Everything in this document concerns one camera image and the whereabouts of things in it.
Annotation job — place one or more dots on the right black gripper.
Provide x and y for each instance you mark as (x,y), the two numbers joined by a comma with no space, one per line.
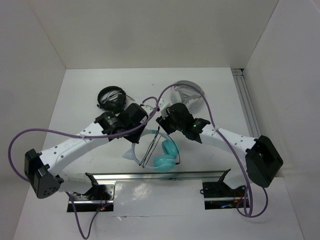
(164,124)

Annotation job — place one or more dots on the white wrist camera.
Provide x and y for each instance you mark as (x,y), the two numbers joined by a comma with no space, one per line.
(149,110)
(163,105)

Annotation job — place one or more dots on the white grey gaming headset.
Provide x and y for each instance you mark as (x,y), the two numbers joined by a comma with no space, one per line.
(187,93)

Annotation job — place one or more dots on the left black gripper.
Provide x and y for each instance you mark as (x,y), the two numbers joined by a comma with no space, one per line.
(134,138)

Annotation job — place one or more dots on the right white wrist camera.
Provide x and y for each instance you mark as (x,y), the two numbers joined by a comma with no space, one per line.
(163,105)

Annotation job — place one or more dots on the aluminium rail at right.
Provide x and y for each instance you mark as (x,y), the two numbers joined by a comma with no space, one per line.
(246,102)

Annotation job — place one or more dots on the black headphones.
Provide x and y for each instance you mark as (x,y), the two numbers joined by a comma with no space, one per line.
(112,98)

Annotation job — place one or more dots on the aluminium rail at front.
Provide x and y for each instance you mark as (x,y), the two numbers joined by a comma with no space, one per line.
(157,176)

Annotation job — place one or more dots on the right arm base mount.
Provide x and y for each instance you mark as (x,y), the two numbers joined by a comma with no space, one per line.
(217,195)

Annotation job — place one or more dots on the aluminium rail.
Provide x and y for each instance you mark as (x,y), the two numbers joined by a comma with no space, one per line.
(246,102)
(157,176)

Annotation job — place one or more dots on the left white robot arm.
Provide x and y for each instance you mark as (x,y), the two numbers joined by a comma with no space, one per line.
(44,170)

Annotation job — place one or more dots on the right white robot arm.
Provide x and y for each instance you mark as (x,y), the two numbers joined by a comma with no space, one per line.
(259,156)

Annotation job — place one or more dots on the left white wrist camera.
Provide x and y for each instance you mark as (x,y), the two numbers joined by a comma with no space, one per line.
(149,110)

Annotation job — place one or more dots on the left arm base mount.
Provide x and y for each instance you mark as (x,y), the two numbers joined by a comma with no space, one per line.
(101,197)

